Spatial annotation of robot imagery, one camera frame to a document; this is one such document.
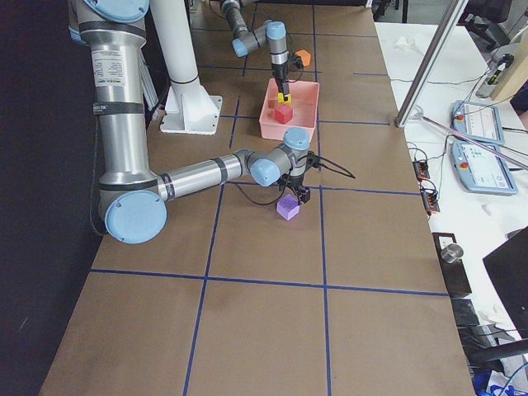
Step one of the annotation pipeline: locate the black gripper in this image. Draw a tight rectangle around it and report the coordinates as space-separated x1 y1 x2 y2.
271 62 290 99
277 163 310 205

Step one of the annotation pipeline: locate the purple foam block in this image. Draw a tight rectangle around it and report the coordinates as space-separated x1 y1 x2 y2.
276 194 300 221

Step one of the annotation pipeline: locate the yellow foam block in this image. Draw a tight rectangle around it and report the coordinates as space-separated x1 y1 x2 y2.
277 92 292 106

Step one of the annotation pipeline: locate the red foam block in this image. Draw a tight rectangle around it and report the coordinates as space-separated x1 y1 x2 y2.
274 106 293 125

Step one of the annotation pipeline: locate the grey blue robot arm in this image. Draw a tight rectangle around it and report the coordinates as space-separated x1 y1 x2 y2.
68 1 316 244
219 0 291 104

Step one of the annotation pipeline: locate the pink plastic bin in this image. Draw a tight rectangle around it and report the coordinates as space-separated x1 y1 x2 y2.
259 78 319 140

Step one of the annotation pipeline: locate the orange foam block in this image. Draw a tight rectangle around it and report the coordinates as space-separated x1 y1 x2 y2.
295 49 312 68

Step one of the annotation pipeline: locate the crumpled white paper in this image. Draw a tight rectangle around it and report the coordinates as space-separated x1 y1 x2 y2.
394 35 417 51

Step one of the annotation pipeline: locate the orange black connector strip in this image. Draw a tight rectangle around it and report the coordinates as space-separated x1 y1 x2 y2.
412 159 440 215

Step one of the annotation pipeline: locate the black box with metal cup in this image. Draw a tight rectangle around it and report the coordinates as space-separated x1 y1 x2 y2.
432 232 472 298

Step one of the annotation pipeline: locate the near blue teach pendant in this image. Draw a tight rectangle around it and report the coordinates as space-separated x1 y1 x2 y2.
450 141 518 196

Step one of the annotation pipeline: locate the blue teach pendant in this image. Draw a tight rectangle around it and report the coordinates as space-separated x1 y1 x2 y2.
451 100 505 145
450 141 518 196

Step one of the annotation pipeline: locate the far blue teach pendant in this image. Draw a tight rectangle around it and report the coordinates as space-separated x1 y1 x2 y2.
451 100 505 145

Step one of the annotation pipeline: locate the black monitor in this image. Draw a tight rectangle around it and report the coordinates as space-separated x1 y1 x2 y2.
483 231 527 338

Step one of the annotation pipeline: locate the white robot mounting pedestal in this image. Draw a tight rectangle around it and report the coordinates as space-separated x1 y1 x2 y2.
150 0 223 135

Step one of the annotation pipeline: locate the aluminium frame post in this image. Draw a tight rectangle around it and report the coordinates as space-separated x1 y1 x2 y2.
394 0 468 128

